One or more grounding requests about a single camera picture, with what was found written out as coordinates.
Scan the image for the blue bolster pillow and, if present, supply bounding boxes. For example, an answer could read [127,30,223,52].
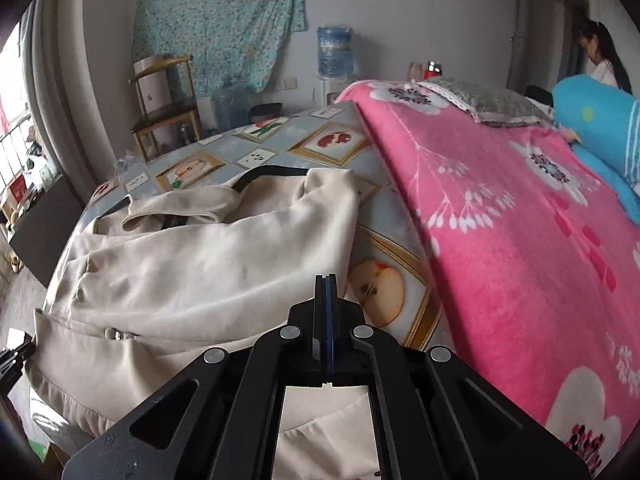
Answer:
[552,74,640,223]

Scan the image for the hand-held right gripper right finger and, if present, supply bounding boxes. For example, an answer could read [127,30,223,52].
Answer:
[327,274,591,480]

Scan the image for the grey lace-trimmed pillow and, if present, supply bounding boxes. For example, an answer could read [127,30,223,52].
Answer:
[422,76,556,126]

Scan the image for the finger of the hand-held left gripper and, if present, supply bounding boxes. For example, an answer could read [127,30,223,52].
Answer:
[0,334,36,396]

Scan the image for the black bin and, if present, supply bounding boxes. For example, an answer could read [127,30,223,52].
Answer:
[249,102,285,123]

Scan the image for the dark low cabinet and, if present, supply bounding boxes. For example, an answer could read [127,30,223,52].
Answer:
[9,172,86,288]

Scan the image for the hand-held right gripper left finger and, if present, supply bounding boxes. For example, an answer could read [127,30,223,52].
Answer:
[62,274,328,480]

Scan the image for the teal floral wall cloth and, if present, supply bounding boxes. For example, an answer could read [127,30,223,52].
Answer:
[132,0,307,96]

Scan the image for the clear plastic bag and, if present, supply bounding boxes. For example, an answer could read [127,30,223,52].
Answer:
[112,154,146,181]

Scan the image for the pink floral blanket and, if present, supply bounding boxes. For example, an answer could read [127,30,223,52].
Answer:
[332,79,640,480]

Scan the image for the cream jacket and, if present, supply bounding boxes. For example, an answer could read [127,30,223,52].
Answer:
[22,165,381,480]

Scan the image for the white water dispenser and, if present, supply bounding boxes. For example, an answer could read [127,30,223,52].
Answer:
[314,77,351,108]

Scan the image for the balcony railing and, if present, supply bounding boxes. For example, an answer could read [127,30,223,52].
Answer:
[0,115,36,196]

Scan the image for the white cylinder box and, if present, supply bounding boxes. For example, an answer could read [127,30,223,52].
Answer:
[134,56,173,111]

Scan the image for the fruit print tablecloth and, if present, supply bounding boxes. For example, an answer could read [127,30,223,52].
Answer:
[30,101,456,441]

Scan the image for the grey curtain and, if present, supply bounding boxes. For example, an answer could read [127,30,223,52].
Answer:
[25,0,101,201]

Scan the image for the wooden chair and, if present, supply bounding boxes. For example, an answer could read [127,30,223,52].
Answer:
[127,54,203,161]

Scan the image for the empty clear water jug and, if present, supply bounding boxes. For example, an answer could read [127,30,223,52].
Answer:
[210,85,251,131]

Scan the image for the blue water jug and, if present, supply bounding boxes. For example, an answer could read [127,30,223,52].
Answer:
[316,25,356,81]

